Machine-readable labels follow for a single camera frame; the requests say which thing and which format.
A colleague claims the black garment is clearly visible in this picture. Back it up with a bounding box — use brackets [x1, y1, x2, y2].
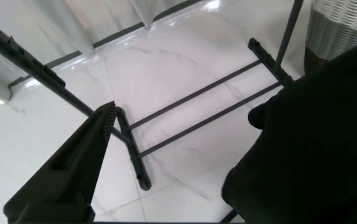
[221, 33, 357, 224]

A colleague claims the white curtain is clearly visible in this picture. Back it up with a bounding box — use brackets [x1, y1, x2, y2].
[0, 0, 195, 102]

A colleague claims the white laundry basket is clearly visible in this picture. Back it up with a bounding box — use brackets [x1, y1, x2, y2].
[304, 0, 357, 75]

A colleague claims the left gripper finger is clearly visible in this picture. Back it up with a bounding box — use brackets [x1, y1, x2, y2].
[3, 101, 119, 223]

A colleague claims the black clothes rack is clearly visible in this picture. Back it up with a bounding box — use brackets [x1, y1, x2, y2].
[0, 0, 304, 191]

